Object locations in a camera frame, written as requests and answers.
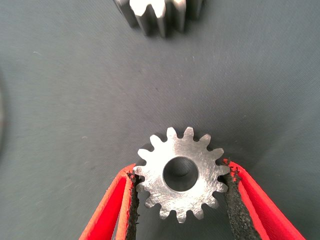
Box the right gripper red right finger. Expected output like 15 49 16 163
216 157 307 240

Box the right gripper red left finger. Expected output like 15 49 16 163
78 163 147 240

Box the small steel gear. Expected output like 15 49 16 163
132 126 231 224

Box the large steel gear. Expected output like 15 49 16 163
112 0 208 38

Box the dark grey table cloth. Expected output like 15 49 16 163
0 0 320 240

